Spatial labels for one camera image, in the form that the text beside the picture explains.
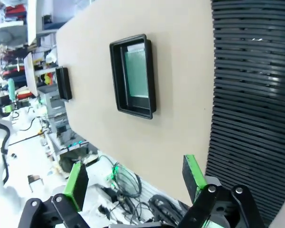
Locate black cable bundle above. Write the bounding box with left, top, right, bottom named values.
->
left=97, top=154, right=190, bottom=225

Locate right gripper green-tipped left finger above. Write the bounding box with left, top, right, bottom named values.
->
left=18, top=161, right=91, bottom=228

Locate black plastic ESD tray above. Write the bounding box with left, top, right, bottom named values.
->
left=109, top=33, right=157, bottom=120
left=55, top=66, right=73, bottom=103

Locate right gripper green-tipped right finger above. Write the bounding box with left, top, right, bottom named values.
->
left=178, top=154, right=266, bottom=228

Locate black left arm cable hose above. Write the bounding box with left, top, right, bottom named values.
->
left=0, top=118, right=16, bottom=186

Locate teal plastic handle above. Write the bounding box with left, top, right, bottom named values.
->
left=7, top=78, right=15, bottom=100

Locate green circuit board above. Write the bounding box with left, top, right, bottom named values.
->
left=124, top=45, right=150, bottom=98

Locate black slotted board rack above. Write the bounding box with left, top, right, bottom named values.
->
left=204, top=0, right=285, bottom=228

